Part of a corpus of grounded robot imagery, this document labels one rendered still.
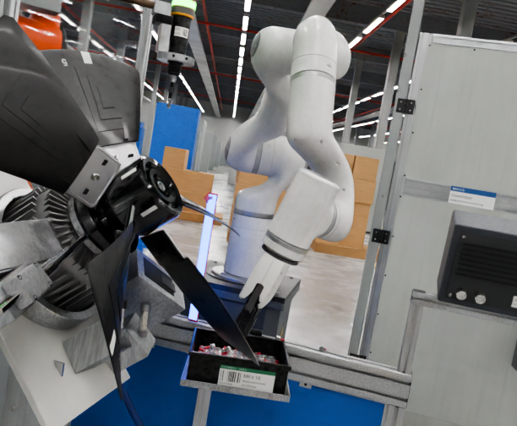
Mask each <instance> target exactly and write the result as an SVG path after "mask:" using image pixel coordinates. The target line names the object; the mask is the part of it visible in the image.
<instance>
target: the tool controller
mask: <svg viewBox="0 0 517 426"><path fill-rule="evenodd" d="M437 290H438V301H441V302H446V303H452V304H457V305H461V306H465V307H469V308H474V309H480V310H485V311H489V312H493V313H497V314H504V315H508V316H513V317H517V221H515V220H510V219H505V218H500V217H495V216H486V215H481V214H477V213H471V212H466V211H462V210H454V211H453V213H452V216H451V221H450V224H449V231H448V235H447V238H446V243H445V246H444V253H443V257H442V261H441V265H440V268H439V273H438V279H437Z"/></svg>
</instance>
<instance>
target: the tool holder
mask: <svg viewBox="0 0 517 426"><path fill-rule="evenodd" d="M151 15H154V16H153V20H152V24H153V25H158V26H159V29H158V35H157V40H156V46H155V52H157V59H158V60H159V61H162V62H164V63H168V62H167V61H176V62H180V63H183V65H182V66H185V67H193V66H194V62H195V59H194V58H192V57H189V56H186V55H182V54H179V53H175V52H168V45H169V39H170V34H171V25H172V21H173V17H172V16H170V15H171V4H170V3H164V2H161V1H158V0H155V4H154V8H153V9H152V10H151Z"/></svg>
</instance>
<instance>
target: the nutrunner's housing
mask: <svg viewBox="0 0 517 426"><path fill-rule="evenodd" d="M172 17H173V21H172V25H171V34H170V39H169V42H170V44H169V50H168V51H169V52H175V53H179V54H182V55H186V49H187V44H188V38H189V32H190V27H191V21H192V19H191V18H189V17H187V16H183V15H178V14H173V15H172ZM167 62H168V68H167V71H168V72H167V73H168V75H175V76H177V77H178V76H181V75H180V73H181V71H182V70H181V69H182V65H183V63H180V62H176V61H167Z"/></svg>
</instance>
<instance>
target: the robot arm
mask: <svg viewBox="0 0 517 426"><path fill-rule="evenodd" d="M250 55H251V62H252V65H253V69H254V71H255V73H256V74H257V75H258V77H259V79H260V80H261V81H262V83H263V84H264V86H265V92H264V97H263V100H262V102H261V105H260V108H259V110H258V112H257V113H256V114H255V115H254V116H253V117H251V118H250V119H248V120H247V121H246V122H245V123H243V124H242V125H240V126H239V127H238V128H237V129H236V130H235V131H234V132H233V133H232V134H231V136H230V137H229V139H228V140H227V142H226V148H225V154H224V157H225V159H226V162H227V164H228V165H229V166H230V167H231V168H233V169H235V170H237V171H239V172H248V173H253V174H258V175H265V176H268V177H269V178H268V180H267V181H266V182H265V183H263V184H260V185H258V186H254V187H251V188H245V189H242V190H240V191H239V192H238V193H237V197H236V199H235V204H234V209H233V215H232V220H231V227H232V228H233V229H234V230H235V231H236V232H237V233H238V234H239V235H240V237H239V236H238V235H237V234H236V233H235V232H233V231H232V230H230V235H229V240H228V246H227V251H226V261H225V264H223V265H221V266H216V267H213V268H212V271H211V272H212V273H213V274H214V275H216V276H218V277H221V278H224V279H227V280H230V281H236V282H241V283H246V284H245V285H244V287H243V289H242V291H241V292H240V294H239V297H240V298H245V297H246V296H248V295H249V296H248V299H247V302H246V303H245V305H244V307H243V309H242V311H241V312H240V314H239V315H238V317H237V320H236V323H237V326H238V327H239V329H240V331H241V332H242V334H243V335H244V337H247V336H248V335H249V333H250V331H251V329H252V328H253V325H254V323H255V321H256V319H257V318H255V317H257V316H258V315H259V312H260V310H261V308H263V307H264V306H265V305H266V304H267V303H268V302H269V301H270V300H271V299H272V297H273V296H274V295H275V293H276V291H277V289H278V288H279V286H280V284H281V282H282V280H283V279H284V277H285V275H286V272H287V271H288V269H289V267H290V265H298V261H300V262H301V261H303V259H304V257H305V255H306V253H307V251H308V249H309V247H310V245H311V243H312V241H313V240H314V239H315V238H320V239H323V240H325V241H329V242H339V241H342V240H343V239H345V238H346V237H347V236H348V234H349V232H350V230H351V226H352V222H353V215H354V182H353V176H352V173H351V168H350V166H349V163H348V161H347V159H346V157H345V155H344V153H343V151H342V149H341V148H340V147H339V145H338V143H337V142H336V140H335V137H334V135H333V130H332V126H333V114H334V104H335V82H336V80H337V79H340V78H342V77H343V76H344V75H345V74H346V72H347V70H348V68H349V67H350V62H351V50H350V47H349V45H348V43H347V41H346V39H345V37H344V36H343V35H342V34H341V33H339V32H338V31H336V30H335V27H334V26H333V25H332V23H331V22H330V21H329V20H328V19H326V18H325V17H323V16H319V15H314V16H311V17H309V18H307V19H305V20H304V21H302V22H301V23H300V24H299V26H298V27H297V29H296V30H294V29H290V28H285V27H278V26H270V27H266V28H264V29H262V30H261V31H260V32H259V33H258V34H257V35H256V36H255V37H254V39H253V42H252V45H251V51H250ZM285 132H286V137H285V136H281V135H282V134H284V133H285ZM306 163H307V164H308V165H309V167H310V168H311V170H312V171H311V170H309V169H306V168H304V167H305V165H306ZM289 184H291V185H290V187H289V188H288V190H287V192H286V194H285V196H284V198H283V200H282V201H281V203H280V206H279V208H278V210H277V211H276V213H275V208H276V205H277V201H278V199H279V197H280V195H281V193H282V192H283V191H284V189H285V188H286V187H287V186H288V185H289Z"/></svg>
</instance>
